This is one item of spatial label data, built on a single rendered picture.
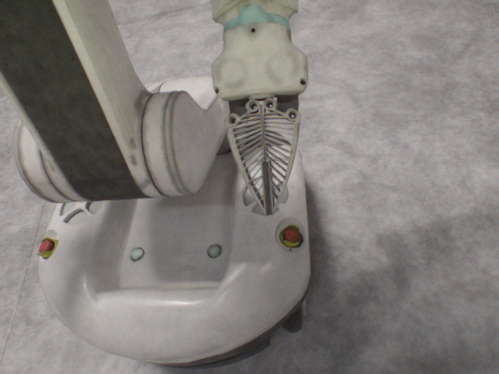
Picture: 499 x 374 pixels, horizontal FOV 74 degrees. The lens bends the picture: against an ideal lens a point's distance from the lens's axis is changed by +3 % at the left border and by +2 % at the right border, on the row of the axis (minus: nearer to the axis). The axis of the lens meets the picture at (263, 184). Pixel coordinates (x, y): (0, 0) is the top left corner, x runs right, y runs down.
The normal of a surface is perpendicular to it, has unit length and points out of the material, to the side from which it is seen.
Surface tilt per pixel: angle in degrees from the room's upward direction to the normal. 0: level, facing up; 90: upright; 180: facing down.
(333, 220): 0
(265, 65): 42
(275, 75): 47
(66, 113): 70
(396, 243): 0
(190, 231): 0
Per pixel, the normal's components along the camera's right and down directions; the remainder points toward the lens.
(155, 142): -0.11, 0.16
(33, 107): -0.05, 0.60
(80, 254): -0.13, -0.53
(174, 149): 0.90, 0.02
